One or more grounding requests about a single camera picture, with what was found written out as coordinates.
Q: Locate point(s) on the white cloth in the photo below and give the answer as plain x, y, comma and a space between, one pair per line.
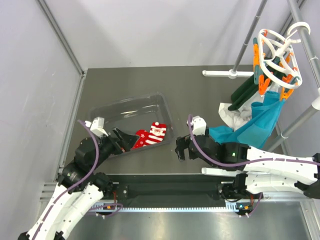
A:
235, 119

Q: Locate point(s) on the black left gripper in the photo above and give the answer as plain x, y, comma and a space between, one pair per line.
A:
127, 141

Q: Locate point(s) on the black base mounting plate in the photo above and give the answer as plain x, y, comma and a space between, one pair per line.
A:
166, 190

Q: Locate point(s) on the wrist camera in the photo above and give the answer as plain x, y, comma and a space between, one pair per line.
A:
97, 126
197, 124

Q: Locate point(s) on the red snowflake bear sock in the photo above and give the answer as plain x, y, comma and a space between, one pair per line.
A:
142, 136

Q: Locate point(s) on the grey drying rack frame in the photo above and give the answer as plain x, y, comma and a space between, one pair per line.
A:
301, 34

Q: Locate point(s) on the red striped santa sock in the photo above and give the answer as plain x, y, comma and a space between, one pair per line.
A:
156, 134

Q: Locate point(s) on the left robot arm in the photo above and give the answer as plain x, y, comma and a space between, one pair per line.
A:
66, 207

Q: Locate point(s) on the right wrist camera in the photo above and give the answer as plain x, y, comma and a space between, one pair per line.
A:
197, 124

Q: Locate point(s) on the dark green sock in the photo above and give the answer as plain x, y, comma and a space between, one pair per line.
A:
248, 93

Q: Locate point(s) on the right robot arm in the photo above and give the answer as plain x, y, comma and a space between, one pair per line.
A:
252, 170

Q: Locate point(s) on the teal cloth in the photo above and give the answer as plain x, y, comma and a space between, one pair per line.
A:
255, 132

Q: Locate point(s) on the white round clip hanger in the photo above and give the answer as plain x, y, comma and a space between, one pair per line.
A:
272, 49

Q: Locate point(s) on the clear plastic bin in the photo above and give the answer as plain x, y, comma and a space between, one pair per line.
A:
136, 113

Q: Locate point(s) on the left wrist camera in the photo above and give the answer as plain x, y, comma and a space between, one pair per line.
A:
97, 126

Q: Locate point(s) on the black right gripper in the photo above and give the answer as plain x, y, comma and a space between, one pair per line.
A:
183, 143

